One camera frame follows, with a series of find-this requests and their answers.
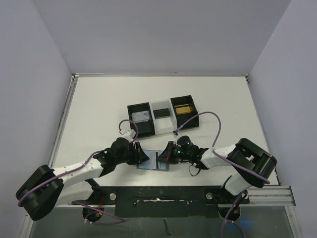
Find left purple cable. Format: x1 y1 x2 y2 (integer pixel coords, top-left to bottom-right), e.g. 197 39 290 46
17 119 139 226

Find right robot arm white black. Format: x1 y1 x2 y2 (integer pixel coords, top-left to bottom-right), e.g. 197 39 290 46
157 135 277 196

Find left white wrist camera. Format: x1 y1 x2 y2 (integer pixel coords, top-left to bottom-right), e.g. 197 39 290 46
121 129 136 141

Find gold card in right bin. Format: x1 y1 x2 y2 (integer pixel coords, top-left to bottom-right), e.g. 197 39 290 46
175 104 194 115

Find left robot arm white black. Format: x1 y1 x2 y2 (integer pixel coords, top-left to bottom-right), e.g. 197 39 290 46
16 137 149 221

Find grey leather card holder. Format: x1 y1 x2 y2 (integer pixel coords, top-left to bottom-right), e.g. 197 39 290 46
137 150 169 171

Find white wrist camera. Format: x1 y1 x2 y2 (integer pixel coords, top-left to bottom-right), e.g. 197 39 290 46
121 129 136 141
172 129 182 137

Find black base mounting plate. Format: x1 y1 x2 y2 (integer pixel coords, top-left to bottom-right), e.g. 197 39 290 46
82 186 236 218

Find silver card in left bin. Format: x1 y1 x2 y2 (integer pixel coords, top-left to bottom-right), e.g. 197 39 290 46
131 111 151 123

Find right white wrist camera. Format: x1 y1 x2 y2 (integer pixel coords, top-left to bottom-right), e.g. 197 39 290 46
172 129 182 137

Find black white three-bin tray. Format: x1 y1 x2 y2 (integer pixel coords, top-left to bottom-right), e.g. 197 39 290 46
127 95 200 138

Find black card in middle bin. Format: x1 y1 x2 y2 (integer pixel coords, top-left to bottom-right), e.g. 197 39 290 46
153 108 170 119

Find aluminium frame rail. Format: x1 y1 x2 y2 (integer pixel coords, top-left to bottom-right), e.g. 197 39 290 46
244 185 296 206

